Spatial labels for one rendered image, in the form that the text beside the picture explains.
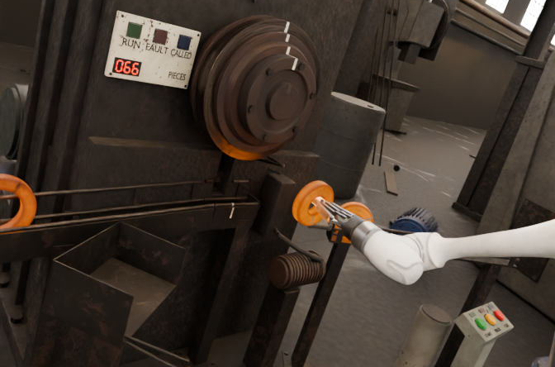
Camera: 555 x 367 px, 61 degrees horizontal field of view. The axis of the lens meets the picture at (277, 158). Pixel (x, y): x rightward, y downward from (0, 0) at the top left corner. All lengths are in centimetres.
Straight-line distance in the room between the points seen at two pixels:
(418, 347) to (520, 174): 227
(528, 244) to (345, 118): 316
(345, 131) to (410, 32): 529
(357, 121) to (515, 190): 137
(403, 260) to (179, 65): 86
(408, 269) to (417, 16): 818
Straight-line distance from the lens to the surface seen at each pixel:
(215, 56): 140
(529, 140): 395
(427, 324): 190
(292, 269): 180
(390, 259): 134
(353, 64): 575
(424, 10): 943
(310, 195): 150
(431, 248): 144
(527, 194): 394
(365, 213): 187
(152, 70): 146
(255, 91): 140
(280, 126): 152
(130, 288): 131
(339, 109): 422
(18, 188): 134
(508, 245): 122
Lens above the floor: 134
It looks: 15 degrees down
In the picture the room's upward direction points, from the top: 18 degrees clockwise
